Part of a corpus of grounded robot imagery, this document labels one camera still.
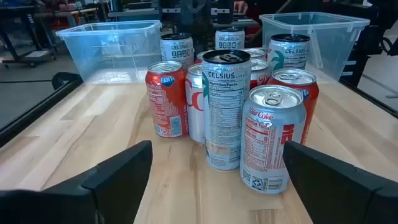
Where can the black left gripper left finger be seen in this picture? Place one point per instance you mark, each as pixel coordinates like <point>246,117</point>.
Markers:
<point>93,202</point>

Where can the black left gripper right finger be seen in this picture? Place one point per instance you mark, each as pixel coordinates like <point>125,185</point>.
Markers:
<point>335,199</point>

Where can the tall Celsius can black lid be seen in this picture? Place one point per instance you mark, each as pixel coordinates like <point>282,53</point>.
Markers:
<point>230,39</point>
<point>289,53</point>
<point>225,118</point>
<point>177,49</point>

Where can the black metal cart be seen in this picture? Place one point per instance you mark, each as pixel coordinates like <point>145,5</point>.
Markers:
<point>37,55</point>

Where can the grey workbench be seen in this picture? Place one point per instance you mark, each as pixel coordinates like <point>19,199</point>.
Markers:
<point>133,14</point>

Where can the person's hand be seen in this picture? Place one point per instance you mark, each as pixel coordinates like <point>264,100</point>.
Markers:
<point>241,6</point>

